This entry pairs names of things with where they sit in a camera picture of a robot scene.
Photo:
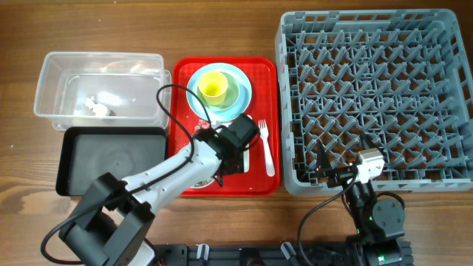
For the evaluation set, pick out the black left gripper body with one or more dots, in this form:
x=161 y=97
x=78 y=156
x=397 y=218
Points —
x=239 y=166

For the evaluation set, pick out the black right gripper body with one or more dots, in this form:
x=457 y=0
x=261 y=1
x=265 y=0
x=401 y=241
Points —
x=340 y=176

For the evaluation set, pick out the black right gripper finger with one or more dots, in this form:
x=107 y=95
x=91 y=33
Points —
x=366 y=143
x=323 y=166

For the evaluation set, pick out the red snack wrapper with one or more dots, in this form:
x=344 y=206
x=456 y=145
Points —
x=202 y=124

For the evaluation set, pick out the light blue small bowl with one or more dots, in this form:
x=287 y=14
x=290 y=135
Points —
x=203 y=184

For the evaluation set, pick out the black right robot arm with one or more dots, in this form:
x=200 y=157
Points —
x=378 y=218

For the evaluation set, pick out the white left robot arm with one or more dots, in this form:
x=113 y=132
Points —
x=110 y=223

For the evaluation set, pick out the grey-blue dishwasher rack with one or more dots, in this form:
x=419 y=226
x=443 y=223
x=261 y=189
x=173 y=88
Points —
x=400 y=77

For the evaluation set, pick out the black waste tray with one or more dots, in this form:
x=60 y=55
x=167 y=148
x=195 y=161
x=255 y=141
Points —
x=89 y=152

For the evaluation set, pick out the white plastic spoon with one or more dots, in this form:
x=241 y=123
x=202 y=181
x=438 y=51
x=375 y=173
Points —
x=246 y=161

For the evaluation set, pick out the pink plastic fork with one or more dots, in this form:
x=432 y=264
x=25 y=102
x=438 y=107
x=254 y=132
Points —
x=264 y=134

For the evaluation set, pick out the light green bowl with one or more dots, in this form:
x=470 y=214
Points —
x=231 y=97

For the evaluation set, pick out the light blue plate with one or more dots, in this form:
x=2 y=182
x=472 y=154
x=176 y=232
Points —
x=245 y=93

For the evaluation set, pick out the yellow plastic cup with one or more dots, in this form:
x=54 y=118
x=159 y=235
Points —
x=213 y=85

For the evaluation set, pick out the crumpled white tissue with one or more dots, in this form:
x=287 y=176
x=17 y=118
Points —
x=98 y=109

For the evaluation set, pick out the clear plastic bin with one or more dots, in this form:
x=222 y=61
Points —
x=128 y=83

